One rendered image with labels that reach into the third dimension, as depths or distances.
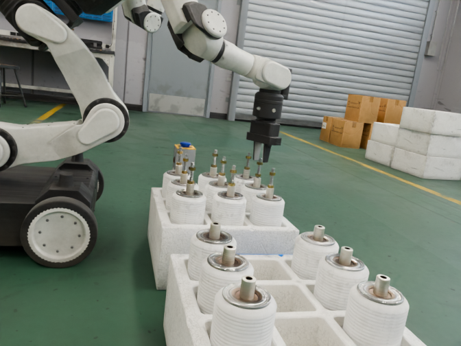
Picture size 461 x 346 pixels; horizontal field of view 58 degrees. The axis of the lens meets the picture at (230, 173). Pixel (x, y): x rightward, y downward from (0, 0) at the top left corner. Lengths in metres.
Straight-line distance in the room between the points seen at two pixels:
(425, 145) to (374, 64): 3.82
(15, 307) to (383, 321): 0.80
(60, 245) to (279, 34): 5.67
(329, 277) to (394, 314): 0.15
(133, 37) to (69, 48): 4.87
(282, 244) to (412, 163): 2.65
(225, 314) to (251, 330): 0.04
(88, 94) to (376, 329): 1.05
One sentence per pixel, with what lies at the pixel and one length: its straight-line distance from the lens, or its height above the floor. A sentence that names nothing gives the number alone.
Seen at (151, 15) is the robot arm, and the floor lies 0.78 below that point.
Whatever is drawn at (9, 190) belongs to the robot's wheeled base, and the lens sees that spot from 1.42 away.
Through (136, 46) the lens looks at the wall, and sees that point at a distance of 6.22.
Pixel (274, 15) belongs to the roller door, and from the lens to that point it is 6.61.
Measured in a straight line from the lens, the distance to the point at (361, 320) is 0.75.
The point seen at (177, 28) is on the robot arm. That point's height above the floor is 0.68.
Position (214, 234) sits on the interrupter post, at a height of 0.26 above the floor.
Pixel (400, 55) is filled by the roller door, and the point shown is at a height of 1.32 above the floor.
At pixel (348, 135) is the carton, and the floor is 0.14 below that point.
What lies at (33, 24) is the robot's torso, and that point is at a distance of 1.38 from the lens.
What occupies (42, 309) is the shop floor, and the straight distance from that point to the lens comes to 1.11.
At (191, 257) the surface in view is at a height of 0.21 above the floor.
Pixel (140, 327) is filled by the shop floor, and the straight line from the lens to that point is 1.03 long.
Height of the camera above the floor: 0.57
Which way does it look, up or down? 12 degrees down
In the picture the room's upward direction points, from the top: 7 degrees clockwise
